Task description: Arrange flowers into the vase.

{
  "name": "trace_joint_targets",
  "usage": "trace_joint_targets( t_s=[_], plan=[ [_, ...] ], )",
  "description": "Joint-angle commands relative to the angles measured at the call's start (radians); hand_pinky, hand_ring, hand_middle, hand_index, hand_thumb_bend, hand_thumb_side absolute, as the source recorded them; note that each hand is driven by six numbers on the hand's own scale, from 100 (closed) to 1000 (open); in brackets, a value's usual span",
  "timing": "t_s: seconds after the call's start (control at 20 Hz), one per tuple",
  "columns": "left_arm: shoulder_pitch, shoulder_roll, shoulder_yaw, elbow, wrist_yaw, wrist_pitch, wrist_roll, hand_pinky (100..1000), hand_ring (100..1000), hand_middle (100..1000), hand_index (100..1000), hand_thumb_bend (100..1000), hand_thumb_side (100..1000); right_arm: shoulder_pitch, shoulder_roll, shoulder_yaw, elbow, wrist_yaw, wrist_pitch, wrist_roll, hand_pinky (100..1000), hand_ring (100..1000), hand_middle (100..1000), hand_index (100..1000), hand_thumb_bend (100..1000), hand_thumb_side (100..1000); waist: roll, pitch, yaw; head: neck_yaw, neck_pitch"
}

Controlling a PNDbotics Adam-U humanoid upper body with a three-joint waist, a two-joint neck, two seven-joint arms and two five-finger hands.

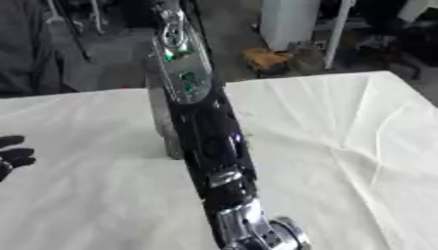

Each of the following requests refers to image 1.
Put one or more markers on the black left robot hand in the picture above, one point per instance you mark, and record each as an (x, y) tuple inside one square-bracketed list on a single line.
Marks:
[(16, 157)]

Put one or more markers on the right robot arm silver black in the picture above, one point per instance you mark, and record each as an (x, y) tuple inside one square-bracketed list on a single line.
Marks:
[(214, 146)]

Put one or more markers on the black tripod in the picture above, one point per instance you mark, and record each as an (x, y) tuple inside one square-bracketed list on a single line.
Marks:
[(77, 29)]

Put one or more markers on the white cabinet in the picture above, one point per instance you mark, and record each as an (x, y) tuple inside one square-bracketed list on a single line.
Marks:
[(288, 22)]

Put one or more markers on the grey bag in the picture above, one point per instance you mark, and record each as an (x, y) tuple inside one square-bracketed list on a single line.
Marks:
[(308, 58)]

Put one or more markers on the white pole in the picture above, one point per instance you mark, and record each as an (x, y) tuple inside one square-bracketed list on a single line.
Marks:
[(337, 35)]

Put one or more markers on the black chair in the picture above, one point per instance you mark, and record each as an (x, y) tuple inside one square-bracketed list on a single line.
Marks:
[(399, 39)]

